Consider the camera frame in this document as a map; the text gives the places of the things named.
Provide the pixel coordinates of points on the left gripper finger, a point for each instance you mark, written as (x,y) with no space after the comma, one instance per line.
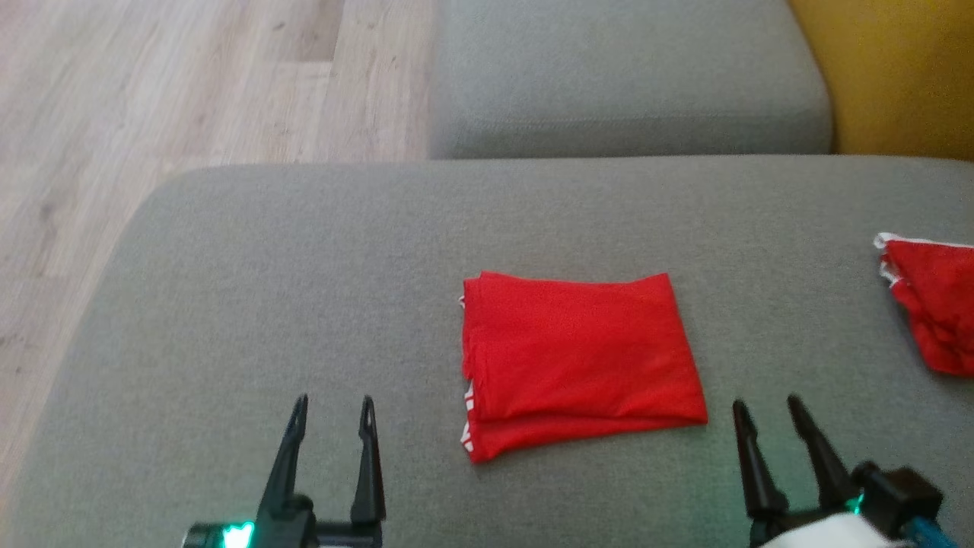
(285,464)
(370,464)

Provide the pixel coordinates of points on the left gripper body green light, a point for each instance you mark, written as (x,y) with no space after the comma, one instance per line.
(266,535)

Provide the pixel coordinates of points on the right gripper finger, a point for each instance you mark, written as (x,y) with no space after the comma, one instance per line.
(753,464)
(822,457)

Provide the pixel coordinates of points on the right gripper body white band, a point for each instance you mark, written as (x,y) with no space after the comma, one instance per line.
(822,529)

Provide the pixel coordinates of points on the red shorts with white trim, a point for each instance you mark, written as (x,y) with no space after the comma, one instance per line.
(578,350)

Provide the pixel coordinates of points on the crumpled red garment white trim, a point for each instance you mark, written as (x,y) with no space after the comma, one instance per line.
(940,304)

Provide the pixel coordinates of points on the large grey sofa seat cushion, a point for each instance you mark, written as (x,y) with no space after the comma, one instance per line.
(304,304)

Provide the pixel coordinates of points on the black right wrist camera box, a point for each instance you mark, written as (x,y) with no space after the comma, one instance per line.
(898,495)

